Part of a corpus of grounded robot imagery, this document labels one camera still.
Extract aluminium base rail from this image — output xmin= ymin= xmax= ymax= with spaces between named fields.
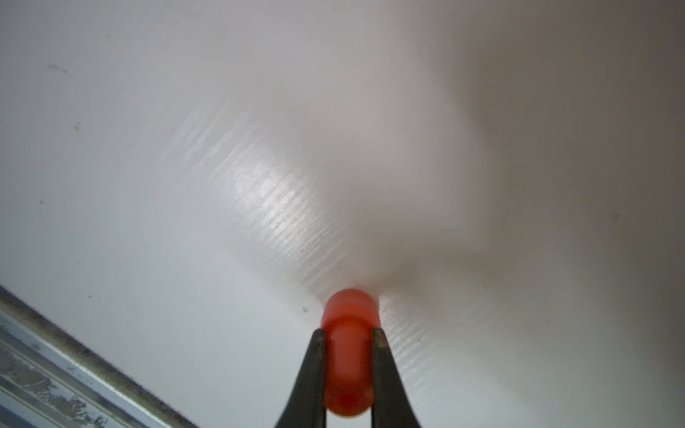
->
xmin=1 ymin=290 xmax=192 ymax=427

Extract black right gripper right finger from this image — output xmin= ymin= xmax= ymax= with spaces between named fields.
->
xmin=371 ymin=328 xmax=421 ymax=428

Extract red stamp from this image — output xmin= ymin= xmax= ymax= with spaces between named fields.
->
xmin=320 ymin=289 xmax=381 ymax=417

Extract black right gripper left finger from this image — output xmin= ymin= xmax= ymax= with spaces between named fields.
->
xmin=275 ymin=329 xmax=326 ymax=428

